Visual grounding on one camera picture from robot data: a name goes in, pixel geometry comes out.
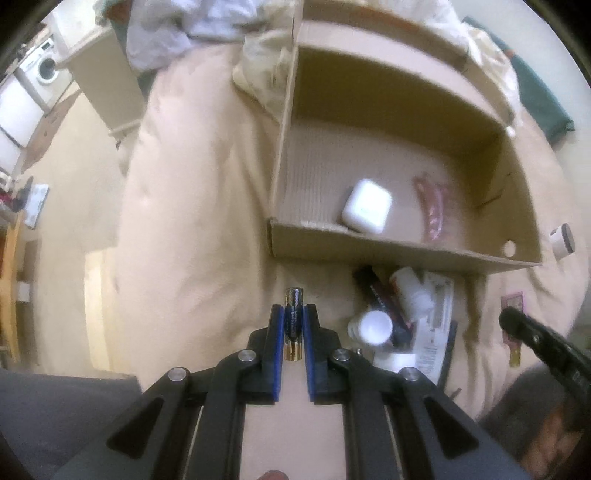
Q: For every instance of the white electronic device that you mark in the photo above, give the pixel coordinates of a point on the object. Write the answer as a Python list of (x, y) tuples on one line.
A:
[(436, 332)]

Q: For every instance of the pink card charm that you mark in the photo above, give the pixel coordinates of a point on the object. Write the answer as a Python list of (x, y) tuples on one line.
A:
[(512, 304)]

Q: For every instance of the dark blue gold battery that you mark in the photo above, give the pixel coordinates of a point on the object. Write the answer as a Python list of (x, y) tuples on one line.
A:
[(294, 323)]

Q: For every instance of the white bottle with red label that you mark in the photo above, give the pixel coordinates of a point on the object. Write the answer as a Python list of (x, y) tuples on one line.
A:
[(411, 293)]

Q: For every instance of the white earbud case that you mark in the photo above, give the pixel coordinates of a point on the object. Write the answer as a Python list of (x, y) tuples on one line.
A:
[(367, 205)]

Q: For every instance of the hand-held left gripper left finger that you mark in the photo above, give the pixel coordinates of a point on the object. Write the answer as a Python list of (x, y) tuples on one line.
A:
[(276, 350)]

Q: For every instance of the white washing machine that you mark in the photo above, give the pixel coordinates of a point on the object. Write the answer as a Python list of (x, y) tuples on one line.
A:
[(46, 69)]

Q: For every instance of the white cabinet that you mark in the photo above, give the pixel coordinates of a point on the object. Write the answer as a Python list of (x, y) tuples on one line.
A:
[(16, 115)]

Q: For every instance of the person's grey trousers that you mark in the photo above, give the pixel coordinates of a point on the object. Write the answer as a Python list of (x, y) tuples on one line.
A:
[(60, 415)]

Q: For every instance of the wooden table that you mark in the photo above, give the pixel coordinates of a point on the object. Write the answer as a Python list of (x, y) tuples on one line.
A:
[(9, 286)]

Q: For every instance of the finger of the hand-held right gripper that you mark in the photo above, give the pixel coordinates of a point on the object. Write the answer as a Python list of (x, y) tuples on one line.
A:
[(526, 330)]

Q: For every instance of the plain white bottle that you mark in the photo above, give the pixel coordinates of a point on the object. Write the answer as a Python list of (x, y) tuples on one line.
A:
[(371, 325)]

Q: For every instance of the beige wooden cabinet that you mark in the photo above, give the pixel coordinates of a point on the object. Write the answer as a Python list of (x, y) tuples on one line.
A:
[(106, 78)]

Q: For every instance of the white quilt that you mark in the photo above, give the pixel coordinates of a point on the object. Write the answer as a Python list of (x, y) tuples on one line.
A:
[(184, 27)]

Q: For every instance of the white flat item on floor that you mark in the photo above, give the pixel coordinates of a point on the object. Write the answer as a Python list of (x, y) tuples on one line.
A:
[(37, 203)]

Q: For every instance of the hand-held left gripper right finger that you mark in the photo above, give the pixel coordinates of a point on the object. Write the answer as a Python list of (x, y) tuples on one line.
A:
[(310, 350)]

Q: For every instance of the person's right hand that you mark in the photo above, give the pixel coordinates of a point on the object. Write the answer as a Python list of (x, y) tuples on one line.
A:
[(561, 429)]

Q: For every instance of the black cylindrical battery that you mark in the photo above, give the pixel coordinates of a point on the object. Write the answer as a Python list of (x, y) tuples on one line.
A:
[(378, 295)]

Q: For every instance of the beige bed sheet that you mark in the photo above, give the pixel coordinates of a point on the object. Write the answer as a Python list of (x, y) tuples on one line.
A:
[(194, 207)]

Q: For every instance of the cardboard box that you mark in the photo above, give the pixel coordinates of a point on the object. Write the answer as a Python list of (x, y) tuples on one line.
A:
[(392, 138)]

